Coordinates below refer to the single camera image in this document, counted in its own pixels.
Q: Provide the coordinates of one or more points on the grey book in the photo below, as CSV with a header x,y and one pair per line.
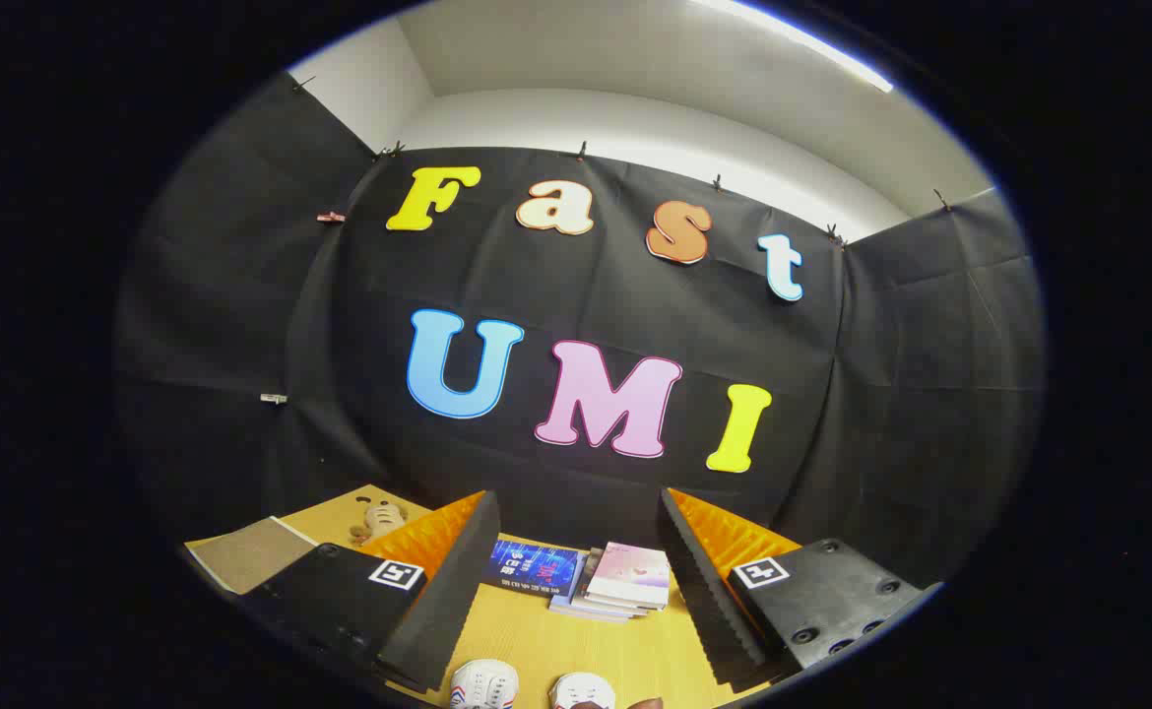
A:
x,y
589,576

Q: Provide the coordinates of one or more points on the red clip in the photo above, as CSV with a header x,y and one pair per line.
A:
x,y
330,217

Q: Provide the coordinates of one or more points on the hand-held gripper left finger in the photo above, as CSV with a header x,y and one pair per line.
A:
x,y
443,601

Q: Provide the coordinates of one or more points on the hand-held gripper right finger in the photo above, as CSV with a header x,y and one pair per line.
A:
x,y
709,601

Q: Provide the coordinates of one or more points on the brown plush toy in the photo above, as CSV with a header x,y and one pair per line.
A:
x,y
380,519

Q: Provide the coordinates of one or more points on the white canvas shoe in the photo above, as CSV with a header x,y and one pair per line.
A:
x,y
483,686
581,692

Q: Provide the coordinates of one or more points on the blue cover book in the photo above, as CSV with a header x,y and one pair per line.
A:
x,y
534,568

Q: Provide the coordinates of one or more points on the beige fabric storage box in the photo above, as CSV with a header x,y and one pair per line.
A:
x,y
251,553

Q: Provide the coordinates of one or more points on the light blue book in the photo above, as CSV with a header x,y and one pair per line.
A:
x,y
576,611

